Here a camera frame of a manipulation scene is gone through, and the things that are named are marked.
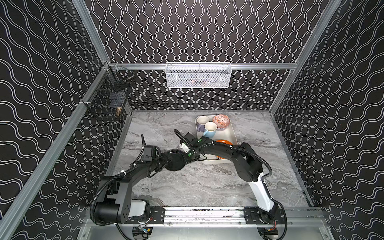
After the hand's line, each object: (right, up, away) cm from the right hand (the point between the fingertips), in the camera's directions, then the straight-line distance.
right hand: (185, 162), depth 93 cm
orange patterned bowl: (+26, +27, +16) cm, 41 cm away
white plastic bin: (+17, +4, -10) cm, 20 cm away
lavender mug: (+11, +27, +13) cm, 32 cm away
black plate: (-5, 0, +2) cm, 5 cm away
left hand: (-9, +2, -3) cm, 9 cm away
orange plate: (+26, +13, +4) cm, 29 cm away
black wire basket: (-50, +39, +1) cm, 63 cm away
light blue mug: (+16, +20, +5) cm, 27 cm away
